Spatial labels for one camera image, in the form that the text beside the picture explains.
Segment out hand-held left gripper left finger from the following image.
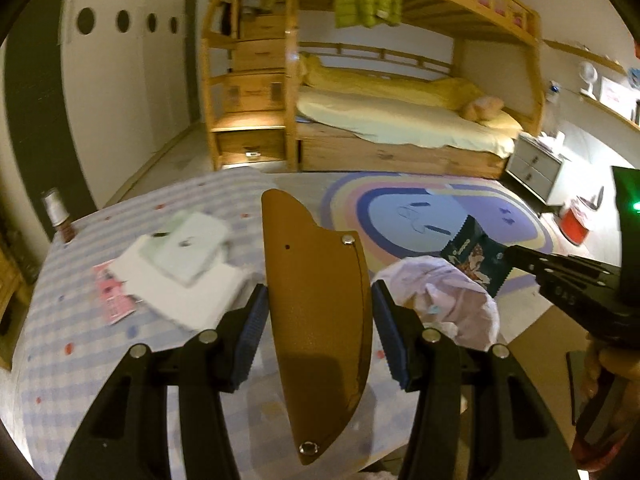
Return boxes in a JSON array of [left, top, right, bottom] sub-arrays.
[[55, 284, 271, 480]]

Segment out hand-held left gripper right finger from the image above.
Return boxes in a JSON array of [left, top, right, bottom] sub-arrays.
[[371, 280, 581, 480]]

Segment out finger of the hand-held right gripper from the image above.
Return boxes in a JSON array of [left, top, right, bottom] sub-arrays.
[[504, 245, 603, 269], [532, 263, 622, 283]]

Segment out dark green snack packet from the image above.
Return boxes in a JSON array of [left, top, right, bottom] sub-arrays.
[[441, 215, 516, 298]]

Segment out brown leather sheath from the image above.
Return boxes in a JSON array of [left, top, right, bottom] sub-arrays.
[[261, 189, 373, 467]]

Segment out pale purple plastic bag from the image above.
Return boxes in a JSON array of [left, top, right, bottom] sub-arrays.
[[375, 256, 501, 353]]

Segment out person's right hand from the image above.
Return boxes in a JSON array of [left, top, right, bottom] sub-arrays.
[[582, 335, 640, 413]]

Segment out red bin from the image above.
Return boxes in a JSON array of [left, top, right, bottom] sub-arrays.
[[559, 195, 606, 246]]

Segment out cardboard box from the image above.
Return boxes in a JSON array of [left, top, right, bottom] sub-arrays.
[[495, 305, 601, 461]]

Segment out grey nightstand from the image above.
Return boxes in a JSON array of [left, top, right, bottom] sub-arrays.
[[506, 132, 566, 206]]

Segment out pale green packet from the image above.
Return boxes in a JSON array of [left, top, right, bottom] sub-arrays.
[[142, 211, 232, 288]]

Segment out oval rainbow rug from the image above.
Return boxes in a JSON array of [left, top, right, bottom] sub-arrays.
[[320, 172, 556, 268]]

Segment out pink paper packet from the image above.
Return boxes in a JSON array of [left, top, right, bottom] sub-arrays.
[[94, 261, 138, 326]]

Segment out tan plush toy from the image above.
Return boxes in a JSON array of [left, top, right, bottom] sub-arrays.
[[460, 96, 505, 123]]

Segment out checkered table cloth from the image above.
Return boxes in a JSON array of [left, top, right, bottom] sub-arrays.
[[10, 167, 401, 480]]

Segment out pink box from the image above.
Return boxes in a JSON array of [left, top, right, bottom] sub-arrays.
[[600, 76, 633, 111]]

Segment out white desk fan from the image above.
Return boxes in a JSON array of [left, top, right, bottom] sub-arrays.
[[578, 61, 601, 101]]

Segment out pale yellow bed sheet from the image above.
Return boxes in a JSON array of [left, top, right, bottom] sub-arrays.
[[296, 86, 523, 157]]

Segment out small bottle with silver cap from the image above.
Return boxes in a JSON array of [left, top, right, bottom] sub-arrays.
[[41, 188, 76, 243]]

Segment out yellow quilt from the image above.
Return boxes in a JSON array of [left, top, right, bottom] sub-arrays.
[[299, 52, 483, 113]]

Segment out wooden stair drawers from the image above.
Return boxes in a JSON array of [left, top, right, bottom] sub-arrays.
[[200, 0, 301, 171]]

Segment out wooden bunk bed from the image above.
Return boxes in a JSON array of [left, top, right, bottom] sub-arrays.
[[285, 0, 546, 178]]

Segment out white wardrobe with round holes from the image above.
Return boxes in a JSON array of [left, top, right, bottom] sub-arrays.
[[5, 0, 201, 206]]

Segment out wooden wall shelf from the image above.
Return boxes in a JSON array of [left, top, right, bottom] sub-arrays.
[[542, 37, 640, 133]]

